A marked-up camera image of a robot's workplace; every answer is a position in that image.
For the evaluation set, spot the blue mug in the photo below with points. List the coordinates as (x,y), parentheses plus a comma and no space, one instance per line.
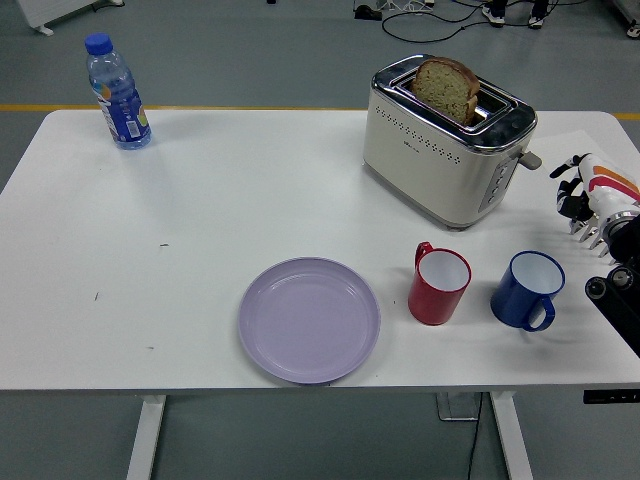
(510,300)

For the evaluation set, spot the cream and chrome toaster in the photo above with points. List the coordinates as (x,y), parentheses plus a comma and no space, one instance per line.
(425,165)

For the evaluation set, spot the slice of bread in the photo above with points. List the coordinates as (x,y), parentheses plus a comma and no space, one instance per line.
(445,90)

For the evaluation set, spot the white floor heater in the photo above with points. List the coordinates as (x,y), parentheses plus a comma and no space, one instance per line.
(55,10)

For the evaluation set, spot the black table control panel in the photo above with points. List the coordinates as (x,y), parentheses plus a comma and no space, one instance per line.
(610,396)

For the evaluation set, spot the white paper sheet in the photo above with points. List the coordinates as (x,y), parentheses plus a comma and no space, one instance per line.
(565,150)

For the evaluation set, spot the white table leg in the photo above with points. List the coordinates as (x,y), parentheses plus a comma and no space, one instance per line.
(510,440)
(145,440)

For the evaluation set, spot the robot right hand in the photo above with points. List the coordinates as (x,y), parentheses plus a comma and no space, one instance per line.
(607,192)

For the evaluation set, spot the white caster foot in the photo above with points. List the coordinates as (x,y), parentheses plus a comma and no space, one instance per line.
(634,31)

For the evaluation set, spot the silver metal toast rack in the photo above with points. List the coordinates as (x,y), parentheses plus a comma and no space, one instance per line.
(598,243)

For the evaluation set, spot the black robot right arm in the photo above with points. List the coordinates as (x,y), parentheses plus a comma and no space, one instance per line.
(620,300)

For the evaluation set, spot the red mug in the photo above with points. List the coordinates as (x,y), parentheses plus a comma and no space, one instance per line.
(430,305)

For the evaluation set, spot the person's shoe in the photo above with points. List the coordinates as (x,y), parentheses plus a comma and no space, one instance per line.
(494,16)
(536,21)

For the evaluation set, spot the lilac round plate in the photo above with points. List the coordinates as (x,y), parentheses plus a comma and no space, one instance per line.
(307,320)

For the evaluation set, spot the clear bracket under table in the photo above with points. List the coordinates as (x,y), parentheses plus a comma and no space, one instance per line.
(455,407)

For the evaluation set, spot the clear bottle with blue cap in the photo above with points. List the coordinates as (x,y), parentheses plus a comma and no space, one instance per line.
(120,110)

